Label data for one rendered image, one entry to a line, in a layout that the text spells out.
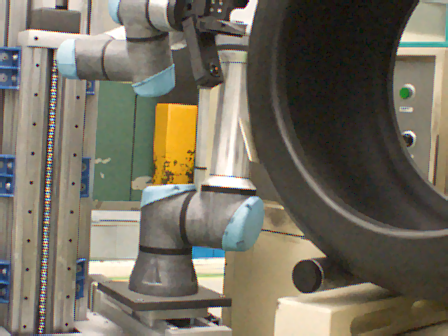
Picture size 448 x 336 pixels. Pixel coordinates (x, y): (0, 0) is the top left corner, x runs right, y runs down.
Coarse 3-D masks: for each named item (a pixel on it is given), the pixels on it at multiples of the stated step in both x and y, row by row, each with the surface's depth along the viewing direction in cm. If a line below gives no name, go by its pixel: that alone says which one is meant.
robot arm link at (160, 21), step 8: (152, 0) 144; (160, 0) 143; (168, 0) 142; (152, 8) 144; (160, 8) 143; (152, 16) 144; (160, 16) 143; (168, 16) 143; (160, 24) 144; (168, 24) 143; (176, 32) 145
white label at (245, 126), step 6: (240, 120) 120; (240, 126) 120; (246, 126) 122; (246, 132) 121; (246, 138) 120; (252, 138) 123; (246, 144) 119; (252, 144) 122; (252, 150) 121; (252, 156) 120; (258, 162) 122
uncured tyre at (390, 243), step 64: (320, 0) 131; (384, 0) 137; (256, 64) 118; (320, 64) 136; (384, 64) 137; (256, 128) 119; (320, 128) 135; (384, 128) 137; (320, 192) 111; (384, 192) 135; (384, 256) 106
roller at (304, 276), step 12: (300, 264) 115; (312, 264) 114; (324, 264) 115; (336, 264) 117; (300, 276) 115; (312, 276) 114; (324, 276) 114; (336, 276) 116; (348, 276) 119; (300, 288) 115; (312, 288) 114; (324, 288) 116; (336, 288) 119
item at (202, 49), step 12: (192, 24) 140; (192, 36) 139; (204, 36) 140; (192, 48) 139; (204, 48) 139; (216, 48) 142; (192, 60) 139; (204, 60) 138; (216, 60) 141; (204, 72) 138; (216, 72) 139; (204, 84) 139; (216, 84) 140
